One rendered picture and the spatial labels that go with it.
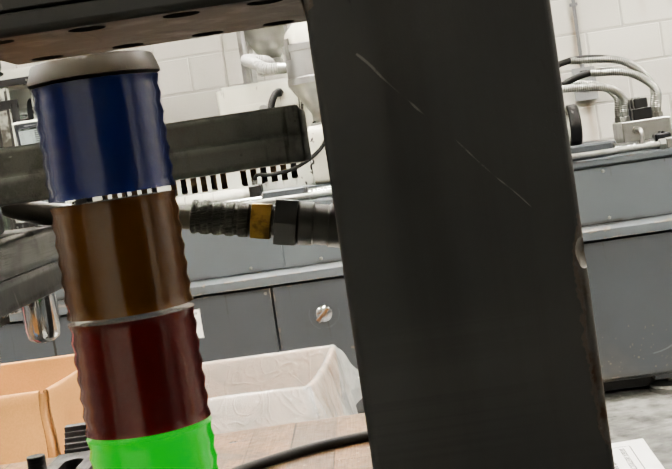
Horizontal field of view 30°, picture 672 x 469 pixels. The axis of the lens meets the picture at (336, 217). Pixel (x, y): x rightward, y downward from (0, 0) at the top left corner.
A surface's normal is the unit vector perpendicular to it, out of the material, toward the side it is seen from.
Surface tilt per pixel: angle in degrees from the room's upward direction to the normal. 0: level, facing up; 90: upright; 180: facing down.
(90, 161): 104
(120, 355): 76
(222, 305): 90
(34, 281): 90
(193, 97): 90
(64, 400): 89
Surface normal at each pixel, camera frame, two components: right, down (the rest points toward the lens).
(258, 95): -0.07, 0.07
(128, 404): -0.04, 0.30
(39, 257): 0.99, -0.14
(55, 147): -0.51, 0.36
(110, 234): 0.01, -0.20
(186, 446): 0.58, -0.29
